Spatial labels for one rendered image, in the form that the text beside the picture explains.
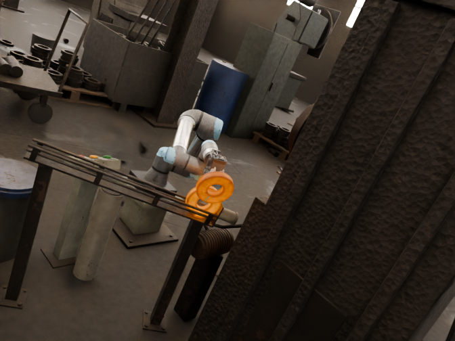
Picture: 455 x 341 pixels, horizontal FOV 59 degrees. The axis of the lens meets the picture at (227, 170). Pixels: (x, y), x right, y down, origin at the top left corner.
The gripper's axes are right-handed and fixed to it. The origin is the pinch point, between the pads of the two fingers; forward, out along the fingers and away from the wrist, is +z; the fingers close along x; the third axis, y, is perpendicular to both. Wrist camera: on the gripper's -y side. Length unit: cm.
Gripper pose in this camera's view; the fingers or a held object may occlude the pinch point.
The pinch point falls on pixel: (216, 183)
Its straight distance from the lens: 164.3
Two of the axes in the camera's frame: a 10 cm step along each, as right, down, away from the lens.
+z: 1.5, 4.3, -8.9
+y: 3.5, -8.6, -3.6
